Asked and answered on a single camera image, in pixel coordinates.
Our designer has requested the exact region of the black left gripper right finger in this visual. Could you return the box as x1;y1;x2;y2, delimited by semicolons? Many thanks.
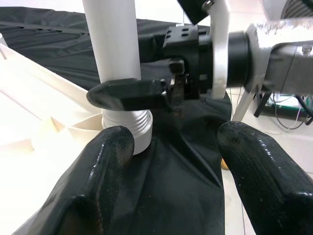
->
217;122;313;235

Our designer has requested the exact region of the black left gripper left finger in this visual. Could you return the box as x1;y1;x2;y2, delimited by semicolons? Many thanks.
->
13;126;135;235

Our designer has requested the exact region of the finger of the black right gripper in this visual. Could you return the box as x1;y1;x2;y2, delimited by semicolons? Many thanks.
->
137;33;169;65
87;78;169;111

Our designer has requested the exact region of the white plastic table leg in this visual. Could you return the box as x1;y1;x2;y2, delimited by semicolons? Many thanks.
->
82;0;153;134

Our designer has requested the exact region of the white plastic table top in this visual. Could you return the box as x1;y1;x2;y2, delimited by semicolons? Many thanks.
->
0;33;154;235

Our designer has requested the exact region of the grey metal tube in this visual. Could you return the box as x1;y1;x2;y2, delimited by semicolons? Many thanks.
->
231;90;260;122

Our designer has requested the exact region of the black metal stand leg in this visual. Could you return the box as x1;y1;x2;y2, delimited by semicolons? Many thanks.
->
253;91;272;118

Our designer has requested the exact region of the white round floor fan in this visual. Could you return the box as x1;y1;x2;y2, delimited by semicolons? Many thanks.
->
259;0;313;22

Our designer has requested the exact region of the black table cloth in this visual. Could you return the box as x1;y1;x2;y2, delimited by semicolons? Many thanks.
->
0;6;233;235

